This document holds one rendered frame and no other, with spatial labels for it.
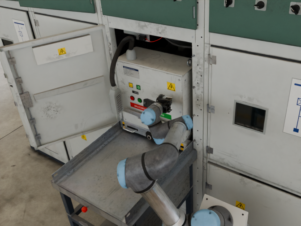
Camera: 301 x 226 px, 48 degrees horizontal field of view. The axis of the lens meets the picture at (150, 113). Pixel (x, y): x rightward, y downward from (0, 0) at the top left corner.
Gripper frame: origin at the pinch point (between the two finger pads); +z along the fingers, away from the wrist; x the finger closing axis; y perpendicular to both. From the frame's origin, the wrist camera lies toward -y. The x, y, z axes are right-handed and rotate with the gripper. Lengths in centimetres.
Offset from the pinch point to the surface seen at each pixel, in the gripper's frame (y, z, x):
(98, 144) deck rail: -45, -1, -38
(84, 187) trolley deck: -36, -36, -48
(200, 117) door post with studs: 21.2, 3.7, -10.4
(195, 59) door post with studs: 18.2, -4.9, 25.3
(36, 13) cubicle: -106, 24, 43
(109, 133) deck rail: -42, 8, -33
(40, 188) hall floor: -132, 38, -116
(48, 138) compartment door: -81, -7, -37
